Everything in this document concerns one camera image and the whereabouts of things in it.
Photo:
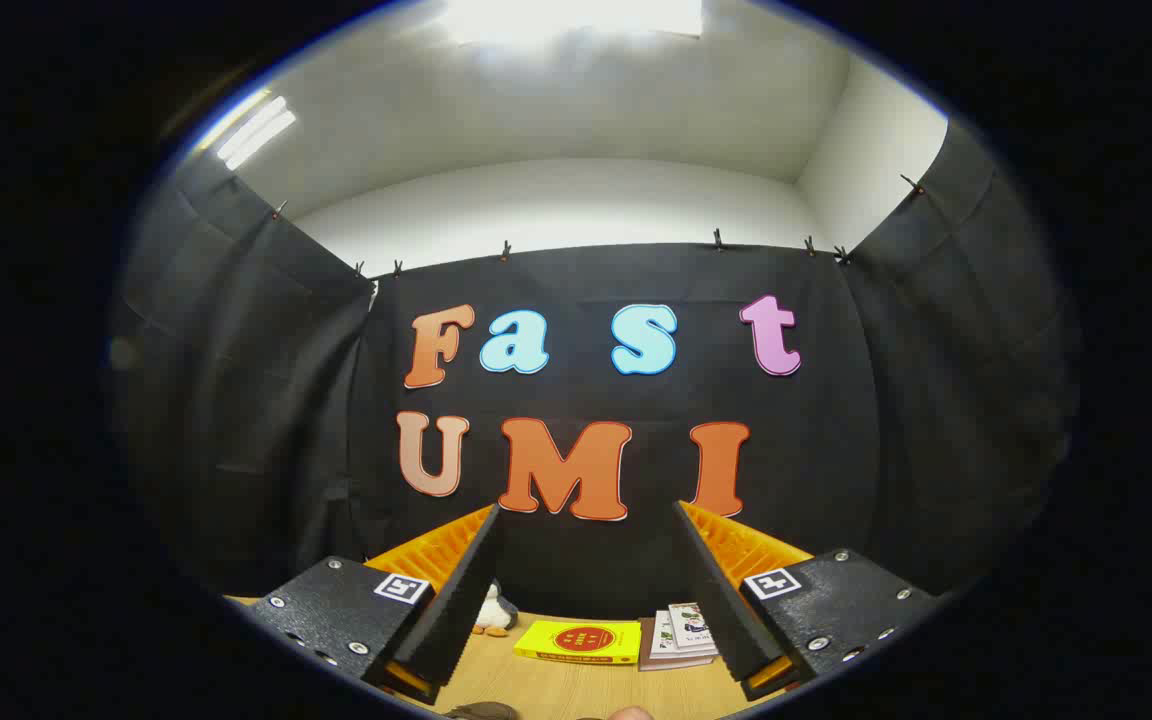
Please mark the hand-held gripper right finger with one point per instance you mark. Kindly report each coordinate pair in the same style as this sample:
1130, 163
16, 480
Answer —
721, 600

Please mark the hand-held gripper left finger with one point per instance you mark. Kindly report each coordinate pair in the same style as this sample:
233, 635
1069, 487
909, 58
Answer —
456, 600

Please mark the penguin plush toy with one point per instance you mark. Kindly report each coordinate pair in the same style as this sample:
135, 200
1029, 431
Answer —
494, 612

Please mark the yellow book with red circle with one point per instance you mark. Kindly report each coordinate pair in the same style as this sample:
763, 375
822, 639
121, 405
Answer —
576, 642

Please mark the black backdrop cloth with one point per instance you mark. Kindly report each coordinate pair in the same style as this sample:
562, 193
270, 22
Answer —
836, 450

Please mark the row of black cloth clips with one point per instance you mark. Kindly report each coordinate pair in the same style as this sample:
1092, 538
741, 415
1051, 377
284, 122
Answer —
506, 250

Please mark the ceiling light tube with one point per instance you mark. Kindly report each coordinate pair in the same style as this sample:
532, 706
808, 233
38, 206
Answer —
256, 132

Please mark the ceiling light panel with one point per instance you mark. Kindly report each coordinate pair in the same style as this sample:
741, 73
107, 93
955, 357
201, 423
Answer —
576, 18

